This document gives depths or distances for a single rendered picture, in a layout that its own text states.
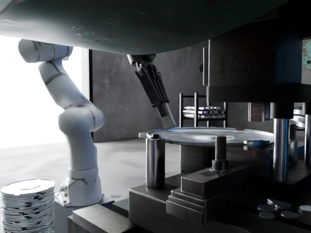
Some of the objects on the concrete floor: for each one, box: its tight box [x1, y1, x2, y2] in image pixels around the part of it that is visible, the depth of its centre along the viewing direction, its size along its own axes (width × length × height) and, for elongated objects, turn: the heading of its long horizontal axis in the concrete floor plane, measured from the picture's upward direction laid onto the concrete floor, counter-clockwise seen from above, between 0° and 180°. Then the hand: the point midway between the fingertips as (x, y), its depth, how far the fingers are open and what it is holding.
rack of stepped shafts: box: [180, 92, 228, 128], centre depth 317 cm, size 43×46×95 cm
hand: (166, 116), depth 73 cm, fingers closed
